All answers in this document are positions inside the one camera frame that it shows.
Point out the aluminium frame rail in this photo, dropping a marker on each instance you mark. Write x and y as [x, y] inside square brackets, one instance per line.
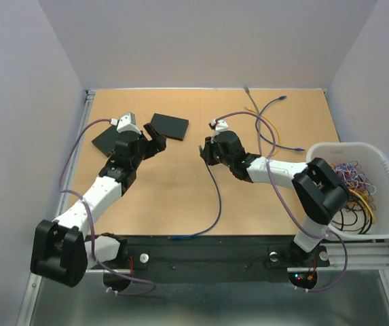
[69, 172]

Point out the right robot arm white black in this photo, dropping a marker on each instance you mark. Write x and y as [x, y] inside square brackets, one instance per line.
[320, 191]

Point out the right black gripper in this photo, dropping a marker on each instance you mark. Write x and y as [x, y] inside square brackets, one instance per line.
[208, 146]

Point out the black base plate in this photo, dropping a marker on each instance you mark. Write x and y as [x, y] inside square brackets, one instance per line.
[216, 259]

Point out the white plastic bin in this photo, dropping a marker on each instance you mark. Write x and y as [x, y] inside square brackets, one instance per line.
[365, 169]

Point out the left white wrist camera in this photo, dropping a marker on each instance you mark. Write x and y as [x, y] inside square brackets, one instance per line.
[127, 122]

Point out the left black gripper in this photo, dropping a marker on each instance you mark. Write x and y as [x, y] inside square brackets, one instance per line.
[158, 143]

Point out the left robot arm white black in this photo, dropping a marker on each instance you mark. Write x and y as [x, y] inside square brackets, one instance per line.
[67, 246]

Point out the black network switch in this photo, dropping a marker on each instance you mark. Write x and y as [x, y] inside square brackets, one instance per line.
[171, 127]
[105, 141]

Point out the black network switch centre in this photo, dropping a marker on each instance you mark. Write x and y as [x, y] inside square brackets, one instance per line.
[171, 127]

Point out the black network switch left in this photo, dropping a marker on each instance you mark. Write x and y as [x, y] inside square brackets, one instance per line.
[105, 141]

